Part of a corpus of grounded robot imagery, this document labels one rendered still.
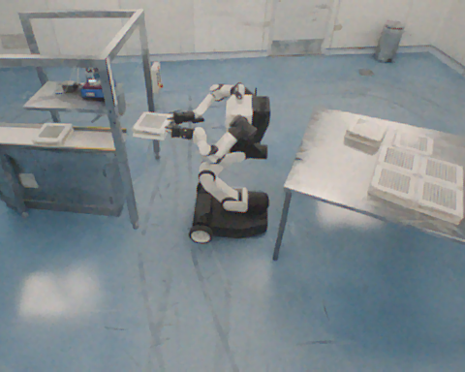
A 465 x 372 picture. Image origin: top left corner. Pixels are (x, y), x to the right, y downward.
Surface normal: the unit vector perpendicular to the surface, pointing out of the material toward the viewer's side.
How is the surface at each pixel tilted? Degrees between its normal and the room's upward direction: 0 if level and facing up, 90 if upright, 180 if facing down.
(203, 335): 0
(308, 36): 90
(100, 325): 0
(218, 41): 90
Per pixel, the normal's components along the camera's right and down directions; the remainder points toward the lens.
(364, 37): 0.00, 0.60
